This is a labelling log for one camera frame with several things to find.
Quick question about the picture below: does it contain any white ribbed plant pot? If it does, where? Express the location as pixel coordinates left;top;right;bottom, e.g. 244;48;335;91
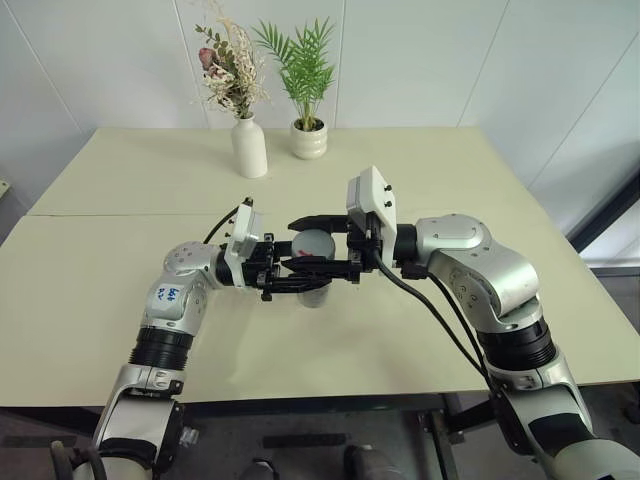
290;118;329;161

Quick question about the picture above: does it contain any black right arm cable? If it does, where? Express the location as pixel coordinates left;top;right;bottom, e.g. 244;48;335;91
399;261;494;381
372;243;506;416

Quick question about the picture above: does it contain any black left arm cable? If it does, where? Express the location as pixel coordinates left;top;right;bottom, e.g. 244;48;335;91
204;201;249;247

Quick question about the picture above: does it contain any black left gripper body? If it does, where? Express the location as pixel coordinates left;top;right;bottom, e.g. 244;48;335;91
242;232;283;304

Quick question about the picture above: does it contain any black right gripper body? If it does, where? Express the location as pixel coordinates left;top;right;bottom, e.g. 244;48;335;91
346;209;384;275

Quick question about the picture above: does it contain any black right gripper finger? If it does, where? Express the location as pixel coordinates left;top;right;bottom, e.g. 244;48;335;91
288;214;351;236
280;255;363;285

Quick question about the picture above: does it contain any dark rounded shape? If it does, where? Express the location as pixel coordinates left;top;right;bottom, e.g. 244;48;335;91
343;443;397;480
240;456;282;480

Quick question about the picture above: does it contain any clear plastic jar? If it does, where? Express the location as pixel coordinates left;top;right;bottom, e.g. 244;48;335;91
295;272;331;310

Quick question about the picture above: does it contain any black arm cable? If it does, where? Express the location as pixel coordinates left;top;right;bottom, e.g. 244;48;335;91
399;261;494;381
372;243;506;416
204;201;249;247

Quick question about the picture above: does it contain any white ceramic bottle vase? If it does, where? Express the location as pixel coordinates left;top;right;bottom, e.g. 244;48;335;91
230;113;269;179

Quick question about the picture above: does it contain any grey cup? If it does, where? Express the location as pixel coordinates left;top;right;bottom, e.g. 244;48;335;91
291;227;338;260

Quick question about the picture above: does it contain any black metal table frame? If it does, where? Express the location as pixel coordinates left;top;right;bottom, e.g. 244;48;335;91
177;391;504;480

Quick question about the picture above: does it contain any green artificial fern plant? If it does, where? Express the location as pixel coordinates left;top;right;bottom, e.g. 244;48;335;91
251;16;337;132

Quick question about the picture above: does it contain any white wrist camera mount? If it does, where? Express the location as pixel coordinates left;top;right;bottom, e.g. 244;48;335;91
344;164;400;267
223;201;267;290

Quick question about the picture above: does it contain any dried flower bouquet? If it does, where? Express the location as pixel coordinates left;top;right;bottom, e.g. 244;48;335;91
191;0;274;121

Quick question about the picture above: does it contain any dark metal door frame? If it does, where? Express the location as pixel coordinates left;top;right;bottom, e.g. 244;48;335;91
563;168;640;274

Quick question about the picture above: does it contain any dark hose-like shape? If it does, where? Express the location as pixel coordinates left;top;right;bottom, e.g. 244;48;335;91
48;437;109;480

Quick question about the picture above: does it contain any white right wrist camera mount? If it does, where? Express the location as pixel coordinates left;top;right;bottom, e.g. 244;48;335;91
344;164;400;267

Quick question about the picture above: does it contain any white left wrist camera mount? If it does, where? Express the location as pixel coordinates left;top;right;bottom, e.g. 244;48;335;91
223;201;267;290

